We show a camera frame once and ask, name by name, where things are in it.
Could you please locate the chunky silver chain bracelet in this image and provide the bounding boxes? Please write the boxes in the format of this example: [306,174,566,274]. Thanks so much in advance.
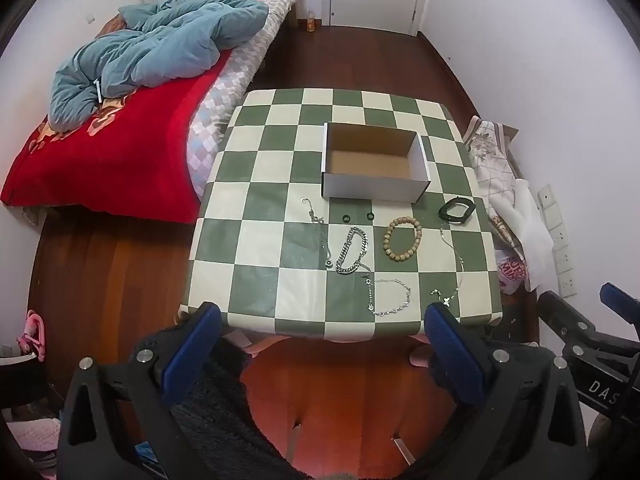
[335,227,369,276]

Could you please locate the black bangle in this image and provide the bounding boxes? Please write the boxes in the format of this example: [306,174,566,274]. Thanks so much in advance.
[438,198,475,225]

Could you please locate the thin silver chain necklace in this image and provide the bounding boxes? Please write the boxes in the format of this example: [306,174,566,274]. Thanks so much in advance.
[300,197,335,270]

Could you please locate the bed with red blanket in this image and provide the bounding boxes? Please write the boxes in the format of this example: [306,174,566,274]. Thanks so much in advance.
[0,0,291,224]

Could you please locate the pink slippers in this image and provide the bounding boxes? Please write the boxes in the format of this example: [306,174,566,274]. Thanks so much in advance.
[16,309,48,362]

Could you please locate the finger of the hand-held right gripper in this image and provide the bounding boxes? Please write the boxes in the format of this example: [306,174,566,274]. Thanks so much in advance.
[537,290,601,348]
[599,282,640,322]

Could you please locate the white wall sockets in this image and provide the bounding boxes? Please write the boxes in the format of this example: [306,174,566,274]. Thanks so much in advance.
[537,184,578,298]

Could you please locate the green checkered tablecloth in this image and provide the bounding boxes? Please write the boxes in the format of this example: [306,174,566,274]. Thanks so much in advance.
[181,87,503,343]

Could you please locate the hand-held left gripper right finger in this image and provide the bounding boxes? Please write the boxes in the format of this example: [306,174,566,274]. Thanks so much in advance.
[422,302,588,480]

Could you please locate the white cloth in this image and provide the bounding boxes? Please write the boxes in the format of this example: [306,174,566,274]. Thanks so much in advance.
[489,177,555,292]

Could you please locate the pastel checkered bed sheet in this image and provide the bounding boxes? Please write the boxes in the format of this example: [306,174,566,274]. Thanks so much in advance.
[186,0,300,201]

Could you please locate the pink cloth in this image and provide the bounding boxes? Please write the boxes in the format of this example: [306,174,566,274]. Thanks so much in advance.
[0,417,62,463]

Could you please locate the wooden bead bracelet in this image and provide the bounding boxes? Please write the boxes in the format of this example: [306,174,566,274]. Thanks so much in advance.
[383,216,424,262]

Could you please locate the cardboard box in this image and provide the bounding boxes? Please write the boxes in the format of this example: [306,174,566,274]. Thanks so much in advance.
[320,121,432,202]

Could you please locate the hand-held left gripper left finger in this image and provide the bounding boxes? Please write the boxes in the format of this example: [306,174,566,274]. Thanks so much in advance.
[56,301,223,480]

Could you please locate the thin silver pendant necklace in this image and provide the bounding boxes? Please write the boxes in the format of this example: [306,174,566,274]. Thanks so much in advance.
[429,225,469,307]

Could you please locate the dark fuzzy clothing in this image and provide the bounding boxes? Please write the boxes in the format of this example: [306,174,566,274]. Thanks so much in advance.
[131,322,553,480]

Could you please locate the blue quilt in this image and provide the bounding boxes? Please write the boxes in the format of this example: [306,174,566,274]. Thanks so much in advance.
[48,0,301,132]

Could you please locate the silver beaded chain bracelet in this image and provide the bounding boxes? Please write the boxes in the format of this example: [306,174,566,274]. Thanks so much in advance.
[364,277,413,318]

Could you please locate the floral patterned cloth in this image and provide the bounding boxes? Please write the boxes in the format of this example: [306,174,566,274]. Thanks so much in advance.
[462,115,531,296]

